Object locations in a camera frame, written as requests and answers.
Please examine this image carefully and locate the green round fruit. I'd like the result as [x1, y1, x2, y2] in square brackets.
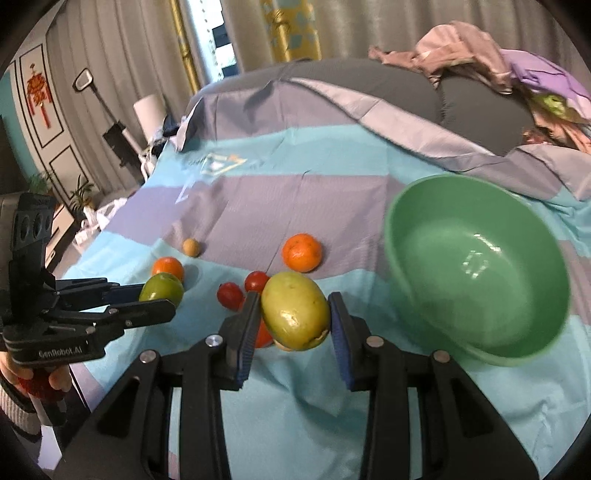
[138, 272, 184, 308]

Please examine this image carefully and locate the yellow-green mango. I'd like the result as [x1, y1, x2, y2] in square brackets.
[260, 271, 331, 351]

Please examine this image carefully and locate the left forearm knitted sleeve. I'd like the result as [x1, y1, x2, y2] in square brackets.
[1, 377, 42, 442]

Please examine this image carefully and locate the left hand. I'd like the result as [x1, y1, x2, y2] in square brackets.
[1, 352, 72, 400]

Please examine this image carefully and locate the white plastic bag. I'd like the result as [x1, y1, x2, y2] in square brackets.
[74, 197, 127, 247]

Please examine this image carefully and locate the large orange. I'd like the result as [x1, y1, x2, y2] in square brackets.
[151, 256, 184, 282]

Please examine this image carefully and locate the small tan round fruit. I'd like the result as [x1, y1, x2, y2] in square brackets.
[182, 238, 201, 258]

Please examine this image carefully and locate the red cherry tomato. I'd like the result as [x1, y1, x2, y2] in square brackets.
[243, 271, 270, 294]
[256, 320, 273, 349]
[216, 282, 245, 311]

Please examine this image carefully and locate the potted green plant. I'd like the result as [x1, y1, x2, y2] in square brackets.
[27, 172, 95, 218]

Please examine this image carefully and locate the black floor stand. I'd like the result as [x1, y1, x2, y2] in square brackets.
[72, 67, 146, 186]

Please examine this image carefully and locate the green plastic bowl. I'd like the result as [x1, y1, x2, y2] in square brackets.
[384, 175, 571, 367]

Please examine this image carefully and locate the small orange mandarin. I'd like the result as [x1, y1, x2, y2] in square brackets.
[281, 233, 322, 273]

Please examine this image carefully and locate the red chinese knot decoration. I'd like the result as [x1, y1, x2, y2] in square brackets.
[26, 63, 53, 129]

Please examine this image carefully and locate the striped blue purple sheet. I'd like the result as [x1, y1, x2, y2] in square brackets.
[59, 78, 591, 480]

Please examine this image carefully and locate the grey and yellow curtain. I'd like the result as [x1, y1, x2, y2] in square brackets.
[46, 1, 590, 199]

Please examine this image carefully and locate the grey sofa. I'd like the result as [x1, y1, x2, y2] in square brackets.
[185, 58, 535, 155]

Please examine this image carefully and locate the pile of clothes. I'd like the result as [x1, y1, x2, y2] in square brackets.
[369, 21, 590, 154]

